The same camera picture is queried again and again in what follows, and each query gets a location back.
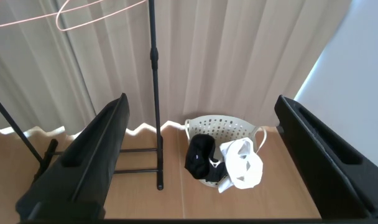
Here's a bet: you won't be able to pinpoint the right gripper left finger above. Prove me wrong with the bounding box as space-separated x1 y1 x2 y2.
15 92 131 220

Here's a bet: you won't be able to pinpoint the black shorts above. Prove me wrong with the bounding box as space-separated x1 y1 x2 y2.
184 133 229 183

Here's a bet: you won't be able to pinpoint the black clothes rack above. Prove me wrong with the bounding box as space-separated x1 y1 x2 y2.
0 0 164 191

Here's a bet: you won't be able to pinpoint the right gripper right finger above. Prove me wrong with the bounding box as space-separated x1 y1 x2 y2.
274 95 378 218

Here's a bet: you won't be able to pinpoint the white garment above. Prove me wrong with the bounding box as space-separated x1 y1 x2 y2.
217 136 265 194

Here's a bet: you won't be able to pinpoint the white laundry basket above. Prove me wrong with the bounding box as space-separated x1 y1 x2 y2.
184 114 268 189

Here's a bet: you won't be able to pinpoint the beige curtain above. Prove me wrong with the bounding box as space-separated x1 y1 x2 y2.
0 0 353 138

